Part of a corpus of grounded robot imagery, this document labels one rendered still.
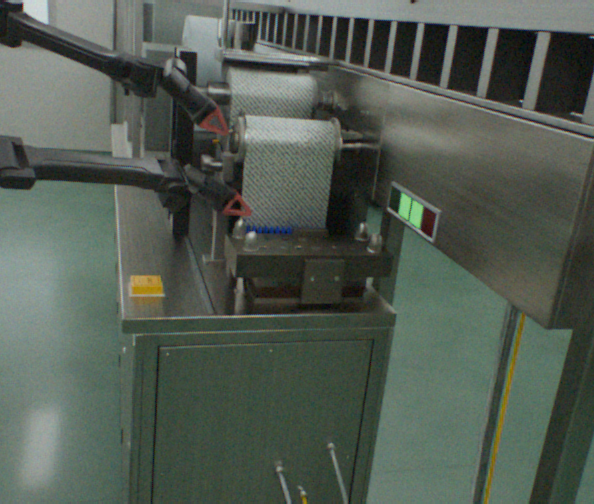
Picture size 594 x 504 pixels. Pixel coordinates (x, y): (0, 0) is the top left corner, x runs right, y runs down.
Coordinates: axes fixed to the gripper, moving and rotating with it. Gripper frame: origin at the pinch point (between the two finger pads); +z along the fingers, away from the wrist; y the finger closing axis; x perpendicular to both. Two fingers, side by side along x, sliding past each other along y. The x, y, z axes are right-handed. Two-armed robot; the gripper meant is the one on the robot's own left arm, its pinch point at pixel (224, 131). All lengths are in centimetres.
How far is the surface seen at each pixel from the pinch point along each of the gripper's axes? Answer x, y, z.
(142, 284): -38.4, 20.9, 5.0
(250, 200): -7.9, 7.5, 15.3
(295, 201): -0.1, 7.7, 24.5
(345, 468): -40, 39, 76
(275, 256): -11.2, 27.8, 21.2
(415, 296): -7, -166, 217
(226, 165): -6.3, -0.6, 7.0
